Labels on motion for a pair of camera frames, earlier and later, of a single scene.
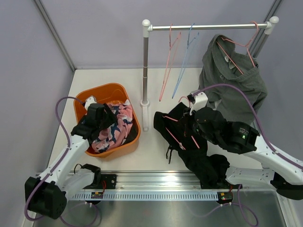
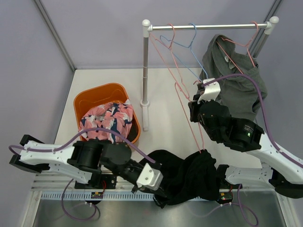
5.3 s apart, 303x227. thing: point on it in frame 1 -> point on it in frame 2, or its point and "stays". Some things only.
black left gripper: x=111 y=118 -> x=157 y=191
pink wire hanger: x=246 y=46 stays
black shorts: x=179 y=133 -> x=194 y=178
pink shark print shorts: x=116 y=135 stays
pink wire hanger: x=177 y=141 -> x=176 y=85
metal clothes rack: x=147 y=27 stays
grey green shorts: x=222 y=65 stays
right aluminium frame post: x=261 y=34 stays
